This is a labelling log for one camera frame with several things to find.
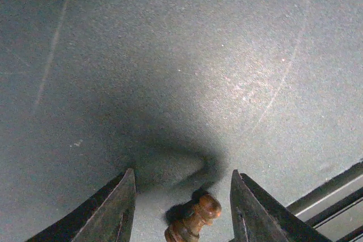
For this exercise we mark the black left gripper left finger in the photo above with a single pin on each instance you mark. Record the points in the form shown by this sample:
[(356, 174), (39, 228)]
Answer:
[(105, 216)]

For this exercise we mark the dark queen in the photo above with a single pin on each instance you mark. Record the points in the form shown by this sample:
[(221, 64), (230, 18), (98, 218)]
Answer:
[(186, 220)]

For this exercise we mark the yellow metal tin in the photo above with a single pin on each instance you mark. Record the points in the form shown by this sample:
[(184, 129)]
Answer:
[(182, 91)]

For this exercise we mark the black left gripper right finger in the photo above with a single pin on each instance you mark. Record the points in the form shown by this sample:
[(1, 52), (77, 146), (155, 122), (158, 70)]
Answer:
[(257, 216)]

